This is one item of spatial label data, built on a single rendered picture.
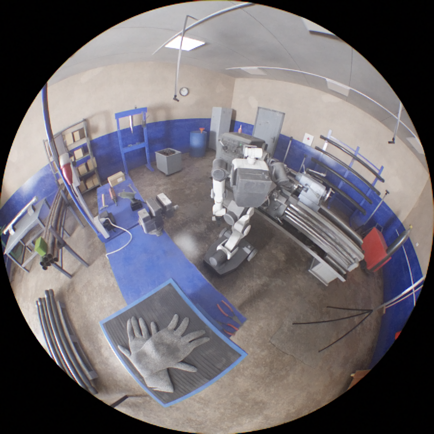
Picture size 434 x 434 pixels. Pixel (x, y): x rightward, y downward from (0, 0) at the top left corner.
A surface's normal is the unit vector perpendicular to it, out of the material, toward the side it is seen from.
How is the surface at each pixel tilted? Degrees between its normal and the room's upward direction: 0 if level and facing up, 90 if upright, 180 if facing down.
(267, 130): 90
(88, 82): 90
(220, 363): 0
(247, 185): 97
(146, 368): 8
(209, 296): 0
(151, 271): 0
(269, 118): 90
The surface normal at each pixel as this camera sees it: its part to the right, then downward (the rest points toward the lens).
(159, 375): 0.13, -0.81
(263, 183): -0.05, 0.79
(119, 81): 0.68, 0.57
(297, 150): -0.72, 0.44
